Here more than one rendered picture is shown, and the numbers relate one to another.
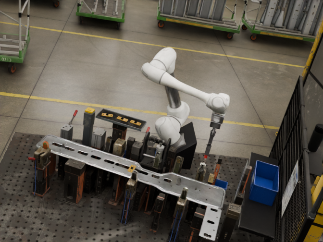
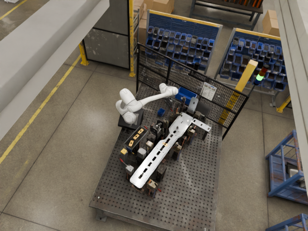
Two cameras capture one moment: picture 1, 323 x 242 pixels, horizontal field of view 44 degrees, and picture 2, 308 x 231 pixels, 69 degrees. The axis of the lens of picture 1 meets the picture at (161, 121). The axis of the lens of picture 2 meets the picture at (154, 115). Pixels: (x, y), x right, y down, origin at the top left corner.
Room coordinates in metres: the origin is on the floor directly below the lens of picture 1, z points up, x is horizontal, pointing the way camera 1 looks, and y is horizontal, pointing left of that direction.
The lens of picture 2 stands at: (1.96, 1.74, 3.70)
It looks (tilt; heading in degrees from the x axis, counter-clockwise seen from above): 52 degrees down; 288
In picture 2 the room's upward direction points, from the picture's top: 7 degrees clockwise
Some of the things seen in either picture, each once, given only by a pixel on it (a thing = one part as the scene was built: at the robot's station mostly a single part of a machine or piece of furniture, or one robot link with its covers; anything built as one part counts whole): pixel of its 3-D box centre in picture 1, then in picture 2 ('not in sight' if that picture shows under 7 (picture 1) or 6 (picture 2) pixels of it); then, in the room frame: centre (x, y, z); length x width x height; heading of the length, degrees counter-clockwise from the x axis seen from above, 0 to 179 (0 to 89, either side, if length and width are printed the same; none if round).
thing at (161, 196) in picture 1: (157, 213); (183, 142); (2.04, -0.10, 0.84); 0.11 x 0.08 x 0.29; 170
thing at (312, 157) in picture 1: (312, 153); (200, 74); (2.17, -0.96, 1.46); 0.36 x 0.15 x 0.18; 170
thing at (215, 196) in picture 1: (128, 168); (164, 145); (2.25, 0.16, 1.00); 1.38 x 0.22 x 0.02; 80
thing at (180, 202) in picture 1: (176, 220); (189, 136); (1.98, -0.23, 0.87); 0.12 x 0.09 x 0.35; 170
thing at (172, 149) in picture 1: (167, 171); not in sight; (2.43, -0.12, 0.91); 0.07 x 0.05 x 0.42; 170
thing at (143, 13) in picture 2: not in sight; (142, 22); (4.23, -3.29, 0.52); 1.21 x 0.81 x 1.05; 103
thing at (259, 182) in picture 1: (264, 182); (185, 96); (2.28, -0.78, 1.10); 0.30 x 0.17 x 0.13; 170
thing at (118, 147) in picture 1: (117, 163); (148, 150); (2.44, 0.27, 0.89); 0.13 x 0.11 x 0.38; 170
